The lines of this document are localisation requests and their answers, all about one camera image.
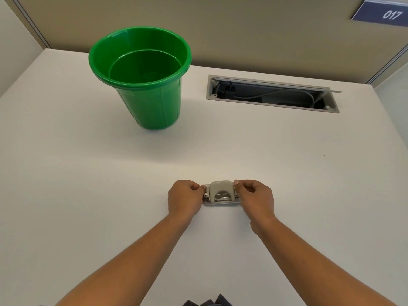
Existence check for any grey hole punch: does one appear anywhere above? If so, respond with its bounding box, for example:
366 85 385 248
203 180 244 207

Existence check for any blue number sign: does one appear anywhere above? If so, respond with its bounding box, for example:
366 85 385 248
351 0 408 28

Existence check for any person's right forearm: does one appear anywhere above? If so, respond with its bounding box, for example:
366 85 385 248
250 215 400 306

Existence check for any person's left hand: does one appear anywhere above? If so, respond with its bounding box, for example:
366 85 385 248
168 180 207 218

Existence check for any green plastic bucket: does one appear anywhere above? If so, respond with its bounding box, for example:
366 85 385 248
88 26 192 130

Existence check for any grey cable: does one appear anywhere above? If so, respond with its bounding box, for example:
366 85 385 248
235 87 320 105

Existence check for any person's left forearm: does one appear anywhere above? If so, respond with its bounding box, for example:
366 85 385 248
39 211 194 306

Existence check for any person's right hand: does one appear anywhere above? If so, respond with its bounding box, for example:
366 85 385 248
233 179 275 222

